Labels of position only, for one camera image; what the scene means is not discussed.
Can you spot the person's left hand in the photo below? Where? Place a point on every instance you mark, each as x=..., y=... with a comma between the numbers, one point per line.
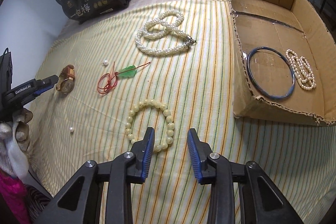
x=22, y=132

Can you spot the cardboard box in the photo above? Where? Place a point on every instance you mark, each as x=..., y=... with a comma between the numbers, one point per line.
x=275, y=16

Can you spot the pink garment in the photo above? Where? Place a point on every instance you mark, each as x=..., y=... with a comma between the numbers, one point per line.
x=10, y=200

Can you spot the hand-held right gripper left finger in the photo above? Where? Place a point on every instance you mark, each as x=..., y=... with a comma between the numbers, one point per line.
x=147, y=150

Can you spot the blue bangle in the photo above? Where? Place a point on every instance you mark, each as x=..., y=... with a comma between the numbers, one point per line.
x=248, y=67

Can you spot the gold wristwatch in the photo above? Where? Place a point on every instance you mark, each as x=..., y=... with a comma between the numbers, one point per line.
x=67, y=85

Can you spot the white pearl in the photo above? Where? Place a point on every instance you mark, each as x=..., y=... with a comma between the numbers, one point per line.
x=105, y=62
x=71, y=129

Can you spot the dark striped fabric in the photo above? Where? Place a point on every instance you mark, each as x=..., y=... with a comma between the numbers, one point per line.
x=36, y=200

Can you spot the yellow striped sheet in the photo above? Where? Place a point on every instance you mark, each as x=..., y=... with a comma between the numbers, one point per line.
x=197, y=82

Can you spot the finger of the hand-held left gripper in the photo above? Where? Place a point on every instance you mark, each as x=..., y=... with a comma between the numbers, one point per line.
x=46, y=83

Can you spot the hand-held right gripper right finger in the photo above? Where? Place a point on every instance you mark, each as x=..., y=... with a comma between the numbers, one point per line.
x=194, y=153

